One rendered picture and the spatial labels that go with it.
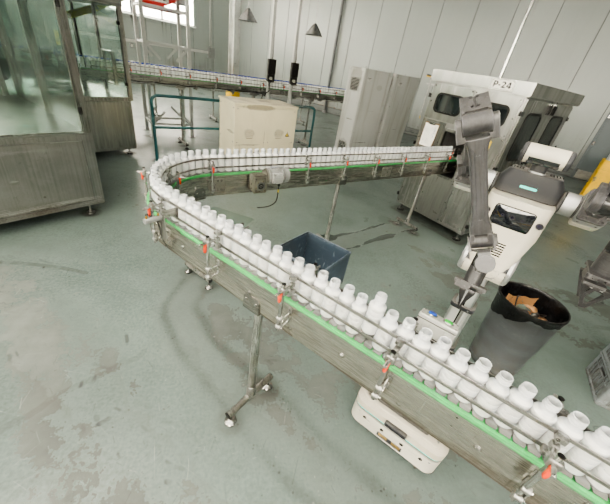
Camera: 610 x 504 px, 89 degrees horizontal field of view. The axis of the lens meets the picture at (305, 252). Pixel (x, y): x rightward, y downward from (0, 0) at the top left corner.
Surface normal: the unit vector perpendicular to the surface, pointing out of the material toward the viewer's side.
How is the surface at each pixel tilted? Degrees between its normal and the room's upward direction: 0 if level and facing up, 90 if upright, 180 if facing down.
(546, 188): 90
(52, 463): 0
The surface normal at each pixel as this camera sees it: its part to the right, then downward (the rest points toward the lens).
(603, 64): -0.60, 0.34
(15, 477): 0.15, -0.84
